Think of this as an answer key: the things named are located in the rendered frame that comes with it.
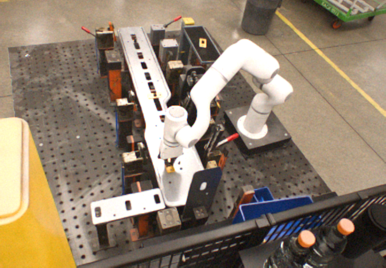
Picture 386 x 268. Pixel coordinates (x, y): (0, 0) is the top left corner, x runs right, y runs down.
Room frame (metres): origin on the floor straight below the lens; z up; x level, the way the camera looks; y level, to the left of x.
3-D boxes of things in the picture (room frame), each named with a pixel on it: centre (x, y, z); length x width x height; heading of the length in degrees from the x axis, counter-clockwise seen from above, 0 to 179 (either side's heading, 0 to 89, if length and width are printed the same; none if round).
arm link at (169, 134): (0.86, 0.07, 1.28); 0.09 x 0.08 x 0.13; 49
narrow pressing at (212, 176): (0.65, -0.09, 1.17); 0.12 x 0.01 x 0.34; 117
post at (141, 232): (0.66, 0.13, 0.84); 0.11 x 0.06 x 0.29; 117
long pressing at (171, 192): (1.32, 0.25, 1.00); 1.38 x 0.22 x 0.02; 27
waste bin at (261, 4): (4.13, -0.56, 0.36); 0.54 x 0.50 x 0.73; 122
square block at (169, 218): (0.59, 0.01, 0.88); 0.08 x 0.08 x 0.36; 27
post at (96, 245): (0.58, 0.29, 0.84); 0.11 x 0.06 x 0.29; 117
